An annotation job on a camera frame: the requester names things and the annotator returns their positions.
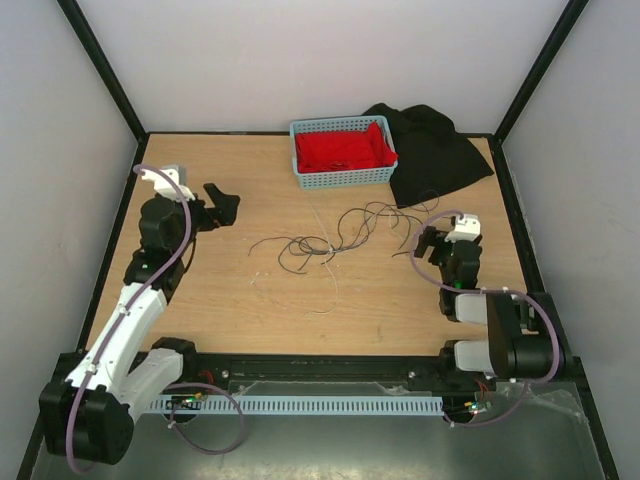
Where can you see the black metal frame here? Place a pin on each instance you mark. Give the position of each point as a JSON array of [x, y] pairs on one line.
[[561, 30]]

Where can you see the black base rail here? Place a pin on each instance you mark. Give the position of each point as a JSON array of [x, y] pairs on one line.
[[422, 373]]

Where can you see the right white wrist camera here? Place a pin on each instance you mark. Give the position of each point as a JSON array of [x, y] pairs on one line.
[[465, 227]]

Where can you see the blue perforated plastic basket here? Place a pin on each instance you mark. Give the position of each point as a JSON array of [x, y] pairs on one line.
[[341, 178]]

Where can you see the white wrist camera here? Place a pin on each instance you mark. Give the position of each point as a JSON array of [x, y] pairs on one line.
[[169, 181], [465, 227]]

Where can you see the grey slotted cable duct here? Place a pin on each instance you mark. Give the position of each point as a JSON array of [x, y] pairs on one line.
[[421, 406]]

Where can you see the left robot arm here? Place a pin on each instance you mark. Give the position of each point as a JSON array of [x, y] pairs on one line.
[[89, 415]]

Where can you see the black cloth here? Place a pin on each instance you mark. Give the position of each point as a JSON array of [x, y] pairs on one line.
[[433, 158]]

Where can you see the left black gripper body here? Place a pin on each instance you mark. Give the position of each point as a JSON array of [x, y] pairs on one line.
[[200, 219]]

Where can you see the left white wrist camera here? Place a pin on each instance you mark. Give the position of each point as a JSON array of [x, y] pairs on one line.
[[169, 181]]

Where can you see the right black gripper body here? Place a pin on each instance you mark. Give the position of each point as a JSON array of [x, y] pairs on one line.
[[440, 250]]

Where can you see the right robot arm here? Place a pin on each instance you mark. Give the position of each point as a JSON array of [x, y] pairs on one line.
[[525, 338]]

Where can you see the red cloth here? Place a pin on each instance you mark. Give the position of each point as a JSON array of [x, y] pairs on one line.
[[320, 152]]

